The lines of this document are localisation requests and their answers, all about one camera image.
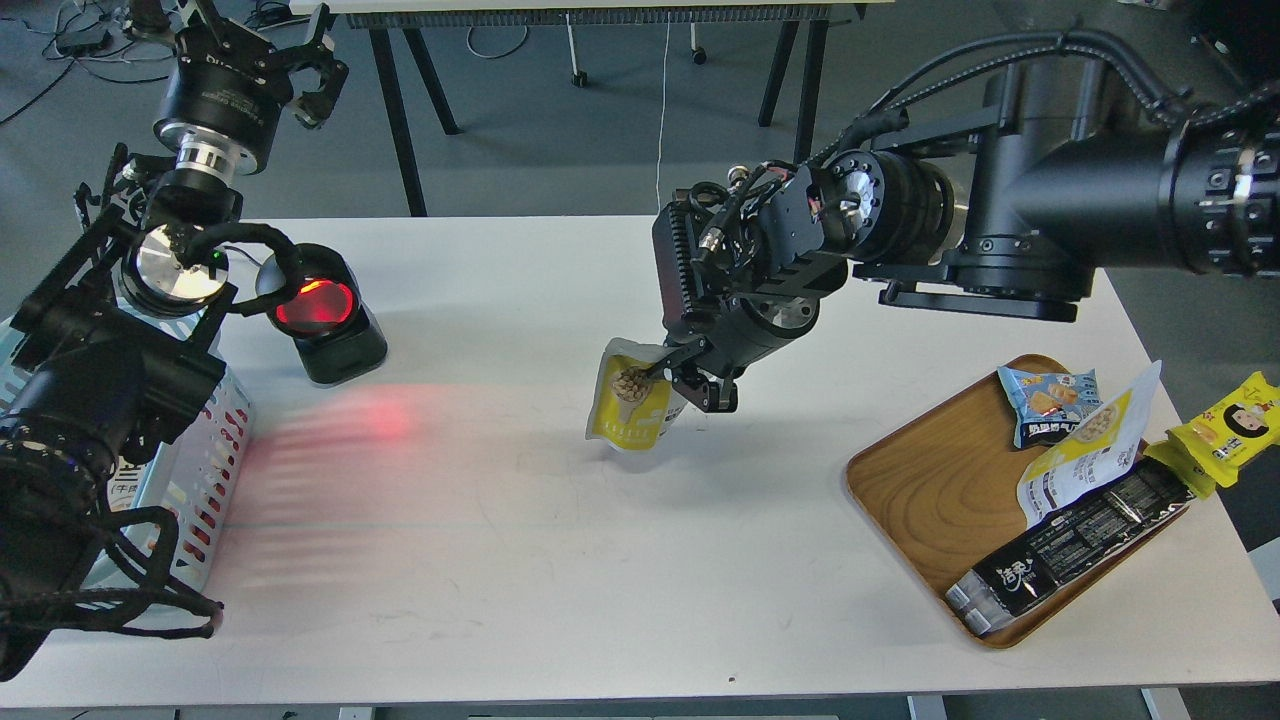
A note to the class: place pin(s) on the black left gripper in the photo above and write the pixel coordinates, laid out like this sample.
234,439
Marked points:
218,86

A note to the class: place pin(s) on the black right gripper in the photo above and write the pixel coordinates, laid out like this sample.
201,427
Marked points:
742,267

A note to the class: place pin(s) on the yellow white snack pouch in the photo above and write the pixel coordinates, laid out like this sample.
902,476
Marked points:
1100,450
630,410

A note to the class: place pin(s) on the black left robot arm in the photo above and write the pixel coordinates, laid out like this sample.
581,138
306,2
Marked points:
117,339

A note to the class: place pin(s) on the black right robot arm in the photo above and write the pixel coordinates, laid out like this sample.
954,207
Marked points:
997,191

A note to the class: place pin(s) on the blue snack packet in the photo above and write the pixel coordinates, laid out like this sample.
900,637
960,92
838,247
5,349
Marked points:
1048,406

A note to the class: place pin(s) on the light blue plastic basket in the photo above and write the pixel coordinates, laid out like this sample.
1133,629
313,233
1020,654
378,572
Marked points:
197,475

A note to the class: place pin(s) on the black long snack package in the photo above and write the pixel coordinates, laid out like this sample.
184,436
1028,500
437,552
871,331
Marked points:
1070,543

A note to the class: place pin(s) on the snack packs inside basket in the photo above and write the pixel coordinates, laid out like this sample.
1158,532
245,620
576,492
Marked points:
131,486

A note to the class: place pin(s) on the yellow cartoon snack packet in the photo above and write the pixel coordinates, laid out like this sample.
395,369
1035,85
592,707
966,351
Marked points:
1208,452

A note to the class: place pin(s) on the black barcode scanner red window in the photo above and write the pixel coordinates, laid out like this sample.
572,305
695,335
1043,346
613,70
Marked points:
335,335

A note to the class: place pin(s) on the background table black legs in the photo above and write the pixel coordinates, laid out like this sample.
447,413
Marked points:
604,120

